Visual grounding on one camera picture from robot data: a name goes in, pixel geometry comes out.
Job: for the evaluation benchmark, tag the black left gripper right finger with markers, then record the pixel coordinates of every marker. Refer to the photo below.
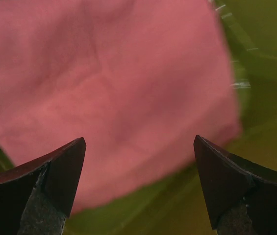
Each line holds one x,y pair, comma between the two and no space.
240,196

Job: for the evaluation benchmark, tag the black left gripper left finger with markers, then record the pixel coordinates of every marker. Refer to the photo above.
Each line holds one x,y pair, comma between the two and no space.
37,197

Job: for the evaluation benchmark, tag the pink t-shirt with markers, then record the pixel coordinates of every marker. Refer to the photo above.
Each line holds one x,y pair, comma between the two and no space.
138,79

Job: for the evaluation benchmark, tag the olive green plastic bin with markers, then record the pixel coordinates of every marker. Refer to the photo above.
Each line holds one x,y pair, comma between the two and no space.
174,204

